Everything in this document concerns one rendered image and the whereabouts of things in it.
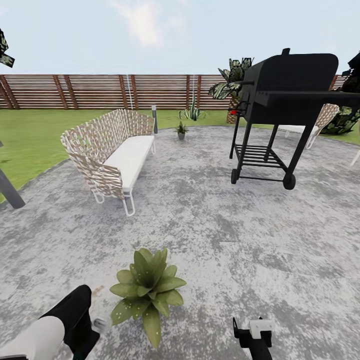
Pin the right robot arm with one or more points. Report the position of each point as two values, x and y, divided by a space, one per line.
257 338

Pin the pot plant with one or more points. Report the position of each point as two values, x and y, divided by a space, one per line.
148 287
181 131

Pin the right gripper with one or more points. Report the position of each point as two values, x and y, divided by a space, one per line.
254 345

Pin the charcoal grill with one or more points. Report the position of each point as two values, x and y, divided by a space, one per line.
286 89

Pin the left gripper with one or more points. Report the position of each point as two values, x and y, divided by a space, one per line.
83 339

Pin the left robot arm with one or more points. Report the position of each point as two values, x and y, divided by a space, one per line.
66 320

